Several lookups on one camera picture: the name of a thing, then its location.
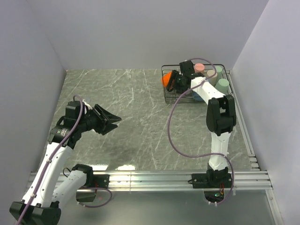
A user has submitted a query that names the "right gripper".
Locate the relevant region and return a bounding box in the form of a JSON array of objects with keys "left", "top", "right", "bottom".
[{"left": 166, "top": 70, "right": 188, "bottom": 95}]

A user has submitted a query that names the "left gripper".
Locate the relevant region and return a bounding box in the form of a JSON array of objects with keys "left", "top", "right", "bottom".
[{"left": 78, "top": 104, "right": 121, "bottom": 135}]

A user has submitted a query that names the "orange glass mug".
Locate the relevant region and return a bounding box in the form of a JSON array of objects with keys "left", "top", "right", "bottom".
[{"left": 161, "top": 71, "right": 173, "bottom": 89}]

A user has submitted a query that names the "salmon pink plastic cup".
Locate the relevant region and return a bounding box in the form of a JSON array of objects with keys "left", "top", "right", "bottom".
[{"left": 194, "top": 63, "right": 205, "bottom": 73}]

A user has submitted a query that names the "blue plastic cup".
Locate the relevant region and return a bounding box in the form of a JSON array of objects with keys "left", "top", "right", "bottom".
[{"left": 192, "top": 91, "right": 203, "bottom": 102}]

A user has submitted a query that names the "beige plastic cup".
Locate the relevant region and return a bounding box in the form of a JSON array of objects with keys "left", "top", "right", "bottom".
[{"left": 206, "top": 69, "right": 218, "bottom": 86}]

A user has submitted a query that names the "small light green cup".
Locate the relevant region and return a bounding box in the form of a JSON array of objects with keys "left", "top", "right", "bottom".
[{"left": 215, "top": 65, "right": 223, "bottom": 80}]

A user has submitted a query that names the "tall green plastic cup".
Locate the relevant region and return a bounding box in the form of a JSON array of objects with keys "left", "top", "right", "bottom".
[{"left": 215, "top": 78, "right": 230, "bottom": 95}]

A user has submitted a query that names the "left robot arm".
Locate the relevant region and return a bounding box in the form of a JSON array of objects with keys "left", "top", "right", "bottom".
[{"left": 9, "top": 100, "right": 121, "bottom": 225}]

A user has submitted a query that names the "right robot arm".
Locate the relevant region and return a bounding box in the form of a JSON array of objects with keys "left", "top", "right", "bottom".
[{"left": 162, "top": 60, "right": 236, "bottom": 188}]

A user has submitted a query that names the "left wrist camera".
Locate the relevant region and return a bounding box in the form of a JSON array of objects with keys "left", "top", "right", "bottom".
[{"left": 82, "top": 98, "right": 92, "bottom": 109}]

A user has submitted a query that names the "black wire dish rack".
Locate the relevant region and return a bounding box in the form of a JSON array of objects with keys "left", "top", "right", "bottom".
[{"left": 161, "top": 64, "right": 233, "bottom": 104}]

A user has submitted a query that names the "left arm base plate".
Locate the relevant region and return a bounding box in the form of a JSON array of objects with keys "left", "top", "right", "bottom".
[{"left": 75, "top": 174, "right": 111, "bottom": 205}]

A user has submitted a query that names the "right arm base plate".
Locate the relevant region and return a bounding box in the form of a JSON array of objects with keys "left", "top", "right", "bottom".
[{"left": 188, "top": 171, "right": 233, "bottom": 205}]

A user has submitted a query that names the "aluminium mounting rail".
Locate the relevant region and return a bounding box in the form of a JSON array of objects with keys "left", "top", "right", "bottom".
[{"left": 94, "top": 171, "right": 273, "bottom": 192}]

